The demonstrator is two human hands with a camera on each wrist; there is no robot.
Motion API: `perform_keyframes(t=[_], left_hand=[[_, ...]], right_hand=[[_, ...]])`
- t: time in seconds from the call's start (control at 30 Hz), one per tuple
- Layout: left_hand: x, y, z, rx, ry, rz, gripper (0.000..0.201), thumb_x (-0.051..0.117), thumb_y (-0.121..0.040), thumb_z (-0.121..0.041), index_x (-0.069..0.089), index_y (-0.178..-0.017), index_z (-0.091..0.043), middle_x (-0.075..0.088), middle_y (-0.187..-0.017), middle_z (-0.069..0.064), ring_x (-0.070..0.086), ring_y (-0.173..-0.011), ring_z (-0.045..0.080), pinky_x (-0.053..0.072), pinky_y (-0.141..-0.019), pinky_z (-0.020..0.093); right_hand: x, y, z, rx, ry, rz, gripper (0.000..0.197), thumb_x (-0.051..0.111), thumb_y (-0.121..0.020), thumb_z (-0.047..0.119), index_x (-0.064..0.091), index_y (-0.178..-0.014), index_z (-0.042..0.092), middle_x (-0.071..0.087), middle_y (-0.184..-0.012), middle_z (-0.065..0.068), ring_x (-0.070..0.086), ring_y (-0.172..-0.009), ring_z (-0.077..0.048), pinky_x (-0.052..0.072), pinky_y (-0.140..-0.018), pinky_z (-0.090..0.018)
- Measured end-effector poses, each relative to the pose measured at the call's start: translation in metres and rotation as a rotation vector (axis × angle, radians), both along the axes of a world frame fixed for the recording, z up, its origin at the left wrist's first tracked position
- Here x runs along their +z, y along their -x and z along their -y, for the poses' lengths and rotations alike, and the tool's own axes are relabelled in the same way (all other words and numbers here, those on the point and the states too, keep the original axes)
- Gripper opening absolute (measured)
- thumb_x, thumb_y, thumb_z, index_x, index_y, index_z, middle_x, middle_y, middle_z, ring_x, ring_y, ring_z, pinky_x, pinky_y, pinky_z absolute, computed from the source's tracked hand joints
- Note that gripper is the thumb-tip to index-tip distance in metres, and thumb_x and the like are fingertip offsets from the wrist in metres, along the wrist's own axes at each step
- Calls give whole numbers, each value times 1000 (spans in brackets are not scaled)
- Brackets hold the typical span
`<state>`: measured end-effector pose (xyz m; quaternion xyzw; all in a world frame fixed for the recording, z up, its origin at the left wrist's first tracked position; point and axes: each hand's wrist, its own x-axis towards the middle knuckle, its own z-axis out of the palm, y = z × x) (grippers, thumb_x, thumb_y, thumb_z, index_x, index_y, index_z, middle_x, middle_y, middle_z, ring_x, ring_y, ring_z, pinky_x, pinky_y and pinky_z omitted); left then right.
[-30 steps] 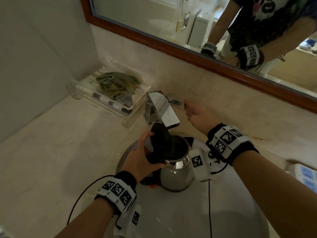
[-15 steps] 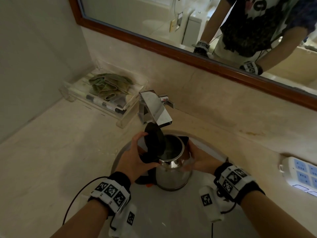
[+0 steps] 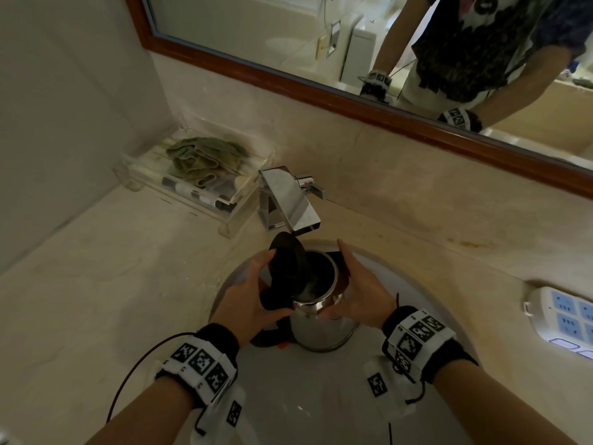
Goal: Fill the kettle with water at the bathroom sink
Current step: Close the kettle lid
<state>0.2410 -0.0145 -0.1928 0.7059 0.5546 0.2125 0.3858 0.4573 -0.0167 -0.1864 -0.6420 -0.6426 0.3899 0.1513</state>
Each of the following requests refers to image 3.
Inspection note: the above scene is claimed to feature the person's left forearm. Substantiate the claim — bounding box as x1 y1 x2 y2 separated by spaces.
81 374 207 445

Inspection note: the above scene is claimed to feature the person's left hand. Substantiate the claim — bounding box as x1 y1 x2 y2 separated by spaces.
211 249 291 342

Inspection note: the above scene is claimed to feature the person's right hand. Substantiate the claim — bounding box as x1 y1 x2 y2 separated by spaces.
320 239 400 329

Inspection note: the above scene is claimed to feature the stainless steel kettle black lid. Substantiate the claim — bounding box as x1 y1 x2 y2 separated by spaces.
250 231 360 353

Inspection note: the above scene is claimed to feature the white sink basin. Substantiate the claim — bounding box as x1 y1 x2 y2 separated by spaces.
208 239 481 445

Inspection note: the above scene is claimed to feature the chrome faucet handle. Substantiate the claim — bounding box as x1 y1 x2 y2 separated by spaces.
295 173 329 202

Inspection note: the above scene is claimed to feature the white marker wrist tracker band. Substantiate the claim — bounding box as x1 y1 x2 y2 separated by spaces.
364 306 479 421
155 323 247 442

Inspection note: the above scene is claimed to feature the clear acrylic tray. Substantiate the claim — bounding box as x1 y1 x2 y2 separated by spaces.
113 129 275 239

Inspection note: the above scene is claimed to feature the person's right forearm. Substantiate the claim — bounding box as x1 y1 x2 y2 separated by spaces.
433 363 580 445

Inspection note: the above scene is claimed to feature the white blue power strip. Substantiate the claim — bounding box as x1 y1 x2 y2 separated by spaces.
524 286 593 360

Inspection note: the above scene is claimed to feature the green crumpled towel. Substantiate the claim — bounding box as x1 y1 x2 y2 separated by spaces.
165 137 249 189

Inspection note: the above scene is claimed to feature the chrome faucet spout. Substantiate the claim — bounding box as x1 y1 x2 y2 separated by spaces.
258 166 322 236

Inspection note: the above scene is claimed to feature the thin black cable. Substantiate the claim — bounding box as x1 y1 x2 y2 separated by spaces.
106 332 201 424

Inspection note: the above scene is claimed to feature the wooden framed wall mirror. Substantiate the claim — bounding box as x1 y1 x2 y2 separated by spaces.
124 0 593 200

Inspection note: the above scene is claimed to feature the black and white tube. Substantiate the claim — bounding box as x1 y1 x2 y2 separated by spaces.
161 177 238 214

